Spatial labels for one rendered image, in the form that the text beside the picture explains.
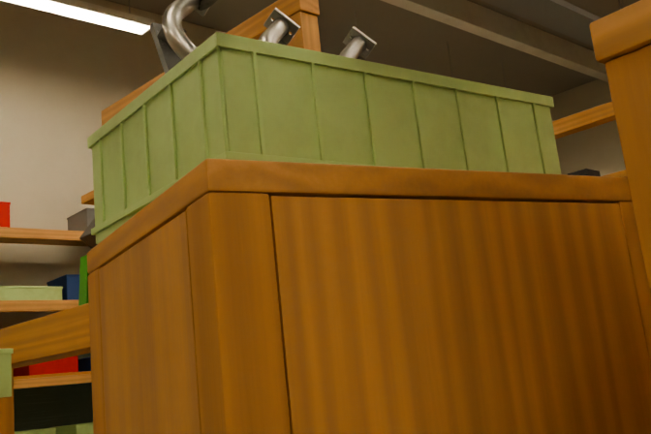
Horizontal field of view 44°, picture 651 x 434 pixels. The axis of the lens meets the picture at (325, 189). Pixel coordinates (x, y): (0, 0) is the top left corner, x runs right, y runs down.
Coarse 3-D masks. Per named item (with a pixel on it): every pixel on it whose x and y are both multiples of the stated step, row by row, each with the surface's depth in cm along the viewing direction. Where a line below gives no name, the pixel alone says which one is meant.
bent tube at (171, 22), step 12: (180, 0) 128; (192, 0) 130; (168, 12) 125; (180, 12) 126; (204, 12) 134; (168, 24) 123; (180, 24) 124; (168, 36) 123; (180, 36) 122; (180, 48) 122; (192, 48) 122
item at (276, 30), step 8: (272, 16) 142; (280, 16) 142; (264, 24) 143; (272, 24) 140; (280, 24) 140; (288, 24) 142; (296, 24) 142; (264, 32) 136; (272, 32) 137; (280, 32) 139; (288, 32) 143; (264, 40) 134; (272, 40) 135; (288, 40) 144
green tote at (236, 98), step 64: (192, 64) 98; (256, 64) 96; (320, 64) 102; (384, 64) 109; (128, 128) 114; (192, 128) 98; (256, 128) 94; (320, 128) 99; (384, 128) 106; (448, 128) 114; (512, 128) 123; (128, 192) 112
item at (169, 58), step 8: (152, 24) 130; (160, 24) 131; (152, 32) 130; (160, 32) 128; (160, 40) 128; (160, 48) 127; (168, 48) 128; (160, 56) 127; (168, 56) 127; (176, 56) 128; (168, 64) 125
